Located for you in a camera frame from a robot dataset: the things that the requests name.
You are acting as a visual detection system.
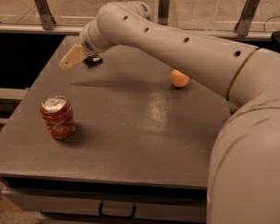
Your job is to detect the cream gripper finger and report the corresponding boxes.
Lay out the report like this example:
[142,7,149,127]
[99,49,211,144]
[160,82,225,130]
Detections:
[59,44,88,69]

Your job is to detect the black rxbar chocolate wrapper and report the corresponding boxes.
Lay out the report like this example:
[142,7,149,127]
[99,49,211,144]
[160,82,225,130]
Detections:
[84,55,103,67]

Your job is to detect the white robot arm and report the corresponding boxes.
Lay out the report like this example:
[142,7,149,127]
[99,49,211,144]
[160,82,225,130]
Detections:
[59,1,280,224]

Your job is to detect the crushed red soda can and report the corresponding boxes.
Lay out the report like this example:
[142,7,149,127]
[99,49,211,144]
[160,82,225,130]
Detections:
[40,95,76,140]

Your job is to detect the orange fruit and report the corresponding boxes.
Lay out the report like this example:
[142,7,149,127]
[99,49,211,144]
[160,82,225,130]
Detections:
[170,70,189,88]

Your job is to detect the grey drawer front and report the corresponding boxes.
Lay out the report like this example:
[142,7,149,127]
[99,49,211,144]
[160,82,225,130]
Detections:
[3,187,206,224]

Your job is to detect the left metal railing bracket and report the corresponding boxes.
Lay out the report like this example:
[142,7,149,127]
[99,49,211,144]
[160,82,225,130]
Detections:
[34,0,56,30]

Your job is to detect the metal railing bracket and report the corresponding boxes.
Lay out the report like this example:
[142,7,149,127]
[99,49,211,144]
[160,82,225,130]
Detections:
[234,0,260,36]
[34,0,56,30]
[158,0,170,25]

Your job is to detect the horizontal metal rail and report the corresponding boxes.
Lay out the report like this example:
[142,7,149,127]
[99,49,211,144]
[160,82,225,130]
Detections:
[0,23,272,40]

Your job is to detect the middle metal railing bracket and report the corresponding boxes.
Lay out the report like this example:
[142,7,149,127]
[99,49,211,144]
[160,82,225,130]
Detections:
[158,0,170,25]

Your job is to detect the right metal railing bracket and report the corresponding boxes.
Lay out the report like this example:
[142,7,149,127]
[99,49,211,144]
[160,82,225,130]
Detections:
[234,0,260,36]

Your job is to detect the black drawer handle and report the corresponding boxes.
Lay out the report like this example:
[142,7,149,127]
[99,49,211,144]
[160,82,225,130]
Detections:
[98,202,136,218]

